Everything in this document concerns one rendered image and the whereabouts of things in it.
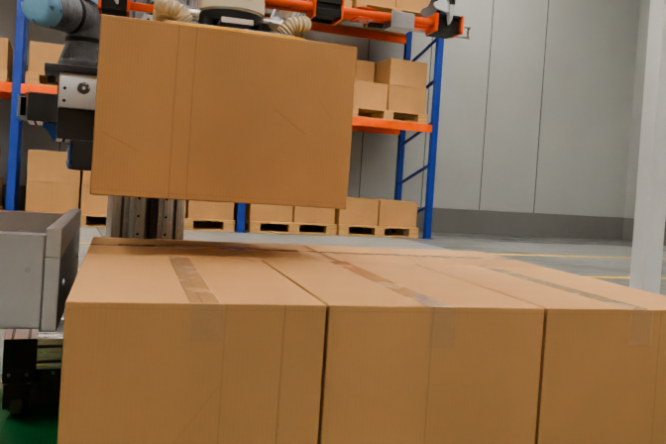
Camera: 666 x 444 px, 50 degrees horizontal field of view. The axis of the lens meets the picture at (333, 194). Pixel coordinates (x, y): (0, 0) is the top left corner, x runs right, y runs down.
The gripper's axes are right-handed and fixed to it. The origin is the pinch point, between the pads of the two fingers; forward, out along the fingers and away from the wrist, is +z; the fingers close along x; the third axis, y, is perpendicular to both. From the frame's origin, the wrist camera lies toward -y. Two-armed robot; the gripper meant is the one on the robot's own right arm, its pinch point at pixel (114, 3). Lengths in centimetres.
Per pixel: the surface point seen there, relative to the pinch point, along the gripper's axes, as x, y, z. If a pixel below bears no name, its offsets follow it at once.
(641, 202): 141, 296, 49
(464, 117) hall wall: 870, 533, -70
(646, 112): 143, 297, -4
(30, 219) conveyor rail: 5, -20, 63
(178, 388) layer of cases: -105, 15, 79
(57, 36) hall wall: 811, -93, -124
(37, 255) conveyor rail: -60, -11, 65
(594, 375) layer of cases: -104, 89, 79
